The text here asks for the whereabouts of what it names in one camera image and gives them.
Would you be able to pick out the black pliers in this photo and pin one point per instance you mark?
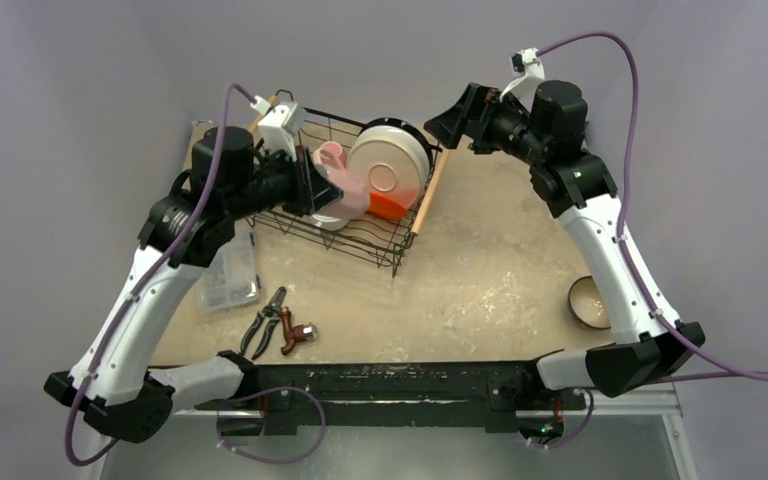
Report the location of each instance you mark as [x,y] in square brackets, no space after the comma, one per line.
[266,319]

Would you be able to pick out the light pink mug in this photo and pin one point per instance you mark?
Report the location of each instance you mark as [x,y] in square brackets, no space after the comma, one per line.
[355,199]

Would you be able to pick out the dark ceramic bowl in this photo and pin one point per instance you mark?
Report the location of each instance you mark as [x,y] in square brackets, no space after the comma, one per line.
[586,304]

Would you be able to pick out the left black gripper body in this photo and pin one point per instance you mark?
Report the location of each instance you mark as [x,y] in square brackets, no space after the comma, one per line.
[286,182]

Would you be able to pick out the black base frame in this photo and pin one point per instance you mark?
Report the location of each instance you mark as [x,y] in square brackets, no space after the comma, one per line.
[498,397]

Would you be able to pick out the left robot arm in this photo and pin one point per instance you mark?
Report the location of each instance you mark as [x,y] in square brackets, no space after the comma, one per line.
[113,389]

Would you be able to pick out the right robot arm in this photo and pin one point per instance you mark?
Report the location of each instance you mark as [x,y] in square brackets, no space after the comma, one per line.
[650,343]

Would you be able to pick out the white enamel mug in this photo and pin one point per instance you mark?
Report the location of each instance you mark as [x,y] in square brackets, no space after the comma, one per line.
[329,223]

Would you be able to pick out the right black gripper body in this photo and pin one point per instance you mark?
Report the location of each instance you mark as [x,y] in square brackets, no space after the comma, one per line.
[479,118]

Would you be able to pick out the orange plate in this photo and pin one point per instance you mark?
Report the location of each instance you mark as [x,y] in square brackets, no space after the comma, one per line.
[384,207]

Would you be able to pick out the red rimmed plate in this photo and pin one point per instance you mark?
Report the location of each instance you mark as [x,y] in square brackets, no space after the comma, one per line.
[417,129]

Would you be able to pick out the pink rimmed large plate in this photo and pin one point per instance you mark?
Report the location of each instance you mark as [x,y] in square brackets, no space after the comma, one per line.
[407,198]

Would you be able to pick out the brown handled tool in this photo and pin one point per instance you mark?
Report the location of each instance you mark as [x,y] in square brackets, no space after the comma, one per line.
[294,335]

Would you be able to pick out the clear plastic screw box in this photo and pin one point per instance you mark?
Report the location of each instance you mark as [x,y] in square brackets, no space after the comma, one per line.
[232,278]

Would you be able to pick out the black wire dish rack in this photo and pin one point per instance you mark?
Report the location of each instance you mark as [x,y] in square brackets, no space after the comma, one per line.
[379,241]

